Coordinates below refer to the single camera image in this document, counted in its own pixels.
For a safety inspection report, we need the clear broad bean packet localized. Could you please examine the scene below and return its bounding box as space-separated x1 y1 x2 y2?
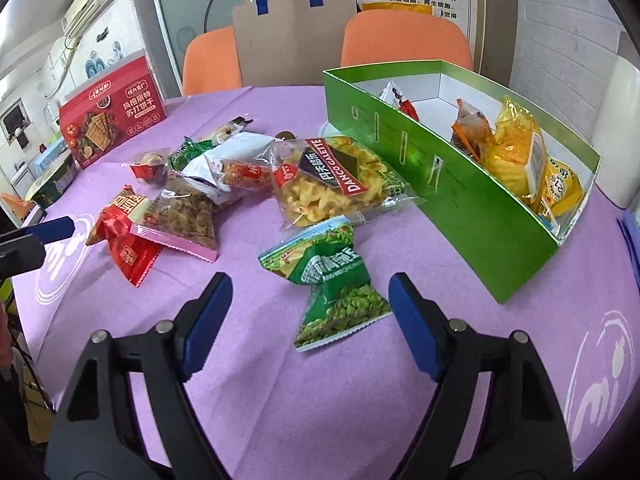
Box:
129 180 221 263

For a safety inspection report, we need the white thermos jug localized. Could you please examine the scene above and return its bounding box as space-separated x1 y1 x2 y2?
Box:
592 55 640 211

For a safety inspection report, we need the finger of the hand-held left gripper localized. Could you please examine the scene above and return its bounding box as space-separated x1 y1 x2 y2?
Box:
0 232 47 281
27 216 76 243

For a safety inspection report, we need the small red walnut packet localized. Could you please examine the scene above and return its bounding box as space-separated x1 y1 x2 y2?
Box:
129 146 172 187

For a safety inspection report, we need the small red-white packet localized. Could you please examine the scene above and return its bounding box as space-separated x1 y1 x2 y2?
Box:
378 81 420 122

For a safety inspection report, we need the purple tablecloth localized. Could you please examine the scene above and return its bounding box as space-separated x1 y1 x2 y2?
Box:
10 82 640 480

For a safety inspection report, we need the orange chair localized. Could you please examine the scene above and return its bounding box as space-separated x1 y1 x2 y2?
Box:
182 26 243 96
340 10 475 73

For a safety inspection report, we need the red chips packet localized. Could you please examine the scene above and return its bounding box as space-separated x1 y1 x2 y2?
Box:
85 184 163 287

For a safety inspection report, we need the green instant noodle bowl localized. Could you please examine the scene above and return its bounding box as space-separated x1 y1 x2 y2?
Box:
25 152 79 208

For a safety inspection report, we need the brown cardboard sheet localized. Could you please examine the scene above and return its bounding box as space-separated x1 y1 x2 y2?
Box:
231 0 361 88

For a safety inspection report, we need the green pea snack packet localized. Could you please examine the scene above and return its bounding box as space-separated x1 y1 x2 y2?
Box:
167 136 216 173
258 214 392 351

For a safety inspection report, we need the orange apple chips packet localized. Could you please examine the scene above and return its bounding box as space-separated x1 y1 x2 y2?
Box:
451 99 497 162

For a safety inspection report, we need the yellow banana chips packet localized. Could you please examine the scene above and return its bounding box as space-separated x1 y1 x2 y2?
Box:
529 154 585 233

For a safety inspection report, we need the green cardboard box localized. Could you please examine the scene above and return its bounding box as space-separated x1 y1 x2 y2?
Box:
321 59 602 306

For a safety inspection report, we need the clear cracker packet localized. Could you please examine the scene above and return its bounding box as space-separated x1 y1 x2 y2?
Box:
207 116 255 145

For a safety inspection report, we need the red cracker box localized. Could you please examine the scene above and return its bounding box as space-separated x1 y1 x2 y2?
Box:
59 55 168 170

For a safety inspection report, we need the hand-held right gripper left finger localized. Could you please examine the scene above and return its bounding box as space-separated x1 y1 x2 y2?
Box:
44 272 235 480

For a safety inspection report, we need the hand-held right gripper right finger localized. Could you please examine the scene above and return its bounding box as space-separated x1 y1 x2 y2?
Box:
387 272 573 480

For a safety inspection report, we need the white air conditioner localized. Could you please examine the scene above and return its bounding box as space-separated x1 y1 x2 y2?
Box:
61 0 116 40

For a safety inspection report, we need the yellow crinkly snack packet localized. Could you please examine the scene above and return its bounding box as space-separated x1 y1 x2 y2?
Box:
481 96 548 203

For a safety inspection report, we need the clear yellow cookie packet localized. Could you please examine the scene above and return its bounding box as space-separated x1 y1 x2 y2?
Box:
267 135 427 231

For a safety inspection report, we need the white snack packet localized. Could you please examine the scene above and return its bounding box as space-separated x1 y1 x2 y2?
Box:
182 131 275 206

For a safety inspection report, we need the clear brown nut packet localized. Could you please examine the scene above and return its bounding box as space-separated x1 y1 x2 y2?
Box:
219 156 277 196

